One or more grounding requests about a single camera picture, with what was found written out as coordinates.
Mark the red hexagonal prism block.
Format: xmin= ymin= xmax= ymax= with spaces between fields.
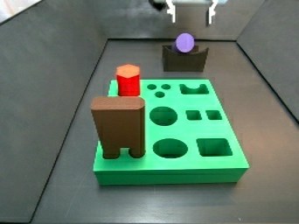
xmin=116 ymin=64 xmax=140 ymax=96

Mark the brown two-legged block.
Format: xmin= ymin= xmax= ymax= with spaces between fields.
xmin=91 ymin=96 xmax=146 ymax=159

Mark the green shape sorter board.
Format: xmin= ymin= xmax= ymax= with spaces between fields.
xmin=94 ymin=80 xmax=249 ymax=186

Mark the purple cylinder block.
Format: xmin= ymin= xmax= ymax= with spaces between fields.
xmin=172 ymin=33 xmax=195 ymax=53

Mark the dark grey cradle stand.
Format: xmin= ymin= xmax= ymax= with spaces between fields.
xmin=163 ymin=45 xmax=210 ymax=72

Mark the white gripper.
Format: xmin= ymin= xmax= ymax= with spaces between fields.
xmin=150 ymin=0 xmax=227 ymax=25

